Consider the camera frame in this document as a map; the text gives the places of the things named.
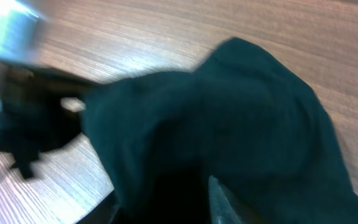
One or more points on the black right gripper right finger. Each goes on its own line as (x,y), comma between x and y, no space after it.
(224,206)

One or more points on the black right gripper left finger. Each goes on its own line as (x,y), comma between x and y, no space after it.
(106,212)

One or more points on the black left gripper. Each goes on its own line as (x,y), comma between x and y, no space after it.
(32,118)

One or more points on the black shorts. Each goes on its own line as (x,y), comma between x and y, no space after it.
(242,117)

